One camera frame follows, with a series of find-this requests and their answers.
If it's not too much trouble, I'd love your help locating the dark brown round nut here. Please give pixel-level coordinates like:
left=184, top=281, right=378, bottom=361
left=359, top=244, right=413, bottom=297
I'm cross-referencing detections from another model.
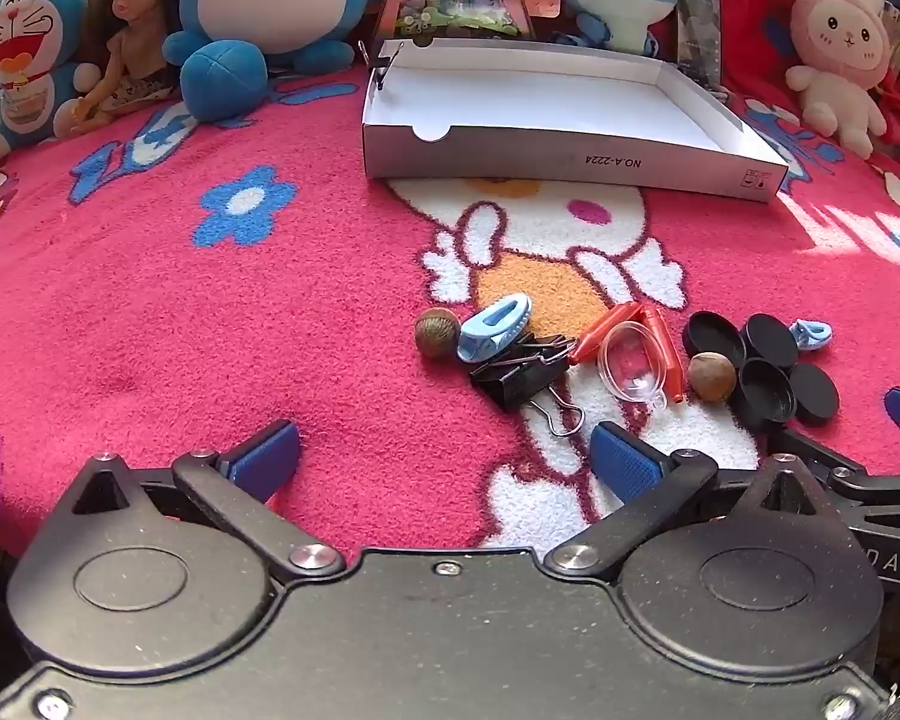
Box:
left=414, top=307, right=463, bottom=355

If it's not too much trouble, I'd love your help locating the large black binder clip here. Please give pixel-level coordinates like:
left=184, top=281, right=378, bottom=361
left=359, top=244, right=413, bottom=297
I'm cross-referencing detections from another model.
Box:
left=469, top=335, right=587, bottom=438

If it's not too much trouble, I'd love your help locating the blue white cat plush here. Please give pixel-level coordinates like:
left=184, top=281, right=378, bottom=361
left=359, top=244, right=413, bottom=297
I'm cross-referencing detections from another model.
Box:
left=0, top=0, right=102, bottom=162

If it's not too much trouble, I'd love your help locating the clear plastic dome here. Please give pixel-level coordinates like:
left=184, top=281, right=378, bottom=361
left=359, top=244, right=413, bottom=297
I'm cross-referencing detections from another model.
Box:
left=598, top=320, right=672, bottom=411

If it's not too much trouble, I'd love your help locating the red tapered plastic piece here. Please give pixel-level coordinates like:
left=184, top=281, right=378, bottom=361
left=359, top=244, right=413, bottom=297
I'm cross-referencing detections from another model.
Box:
left=641, top=305, right=686, bottom=404
left=568, top=302, right=642, bottom=365

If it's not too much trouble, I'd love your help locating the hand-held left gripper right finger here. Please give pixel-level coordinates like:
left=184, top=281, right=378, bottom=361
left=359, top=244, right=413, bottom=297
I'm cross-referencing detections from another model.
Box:
left=544, top=420, right=852, bottom=586

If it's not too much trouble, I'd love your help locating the red fleece blanket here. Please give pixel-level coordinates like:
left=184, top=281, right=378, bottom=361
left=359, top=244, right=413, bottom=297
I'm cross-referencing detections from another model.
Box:
left=645, top=0, right=900, bottom=166

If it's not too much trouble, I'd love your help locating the black smartphone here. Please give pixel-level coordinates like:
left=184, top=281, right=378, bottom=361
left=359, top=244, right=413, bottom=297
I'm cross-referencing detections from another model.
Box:
left=675, top=0, right=723, bottom=87

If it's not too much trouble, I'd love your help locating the light brown round nut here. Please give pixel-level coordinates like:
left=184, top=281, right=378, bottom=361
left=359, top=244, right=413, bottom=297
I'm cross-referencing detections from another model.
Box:
left=688, top=352, right=738, bottom=402

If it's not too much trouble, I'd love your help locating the black round cap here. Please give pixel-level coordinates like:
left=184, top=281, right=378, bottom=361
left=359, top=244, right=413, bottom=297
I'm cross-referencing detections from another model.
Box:
left=681, top=310, right=749, bottom=370
left=742, top=313, right=800, bottom=370
left=731, top=358, right=798, bottom=434
left=789, top=364, right=841, bottom=425

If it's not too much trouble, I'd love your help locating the pink hooded bunny plush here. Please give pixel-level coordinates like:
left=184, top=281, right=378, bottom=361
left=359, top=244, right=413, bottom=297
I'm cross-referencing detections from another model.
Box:
left=784, top=0, right=897, bottom=160

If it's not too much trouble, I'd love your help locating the pink printed cartoon blanket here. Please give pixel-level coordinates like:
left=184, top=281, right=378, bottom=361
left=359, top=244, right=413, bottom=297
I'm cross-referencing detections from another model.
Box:
left=0, top=52, right=900, bottom=563

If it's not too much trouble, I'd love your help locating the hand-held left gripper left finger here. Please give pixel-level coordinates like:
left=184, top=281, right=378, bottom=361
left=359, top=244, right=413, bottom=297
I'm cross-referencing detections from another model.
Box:
left=49, top=420, right=346, bottom=583

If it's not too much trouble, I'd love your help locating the small black binder clip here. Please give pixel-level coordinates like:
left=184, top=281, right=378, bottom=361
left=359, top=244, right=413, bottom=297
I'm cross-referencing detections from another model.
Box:
left=358, top=41, right=406, bottom=95

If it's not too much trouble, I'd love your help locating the white cardboard box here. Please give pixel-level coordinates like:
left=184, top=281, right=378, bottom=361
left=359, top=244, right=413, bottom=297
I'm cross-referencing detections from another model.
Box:
left=360, top=36, right=790, bottom=207

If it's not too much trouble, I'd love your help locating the brown haired doll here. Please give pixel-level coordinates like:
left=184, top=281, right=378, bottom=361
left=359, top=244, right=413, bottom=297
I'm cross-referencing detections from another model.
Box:
left=67, top=0, right=185, bottom=128

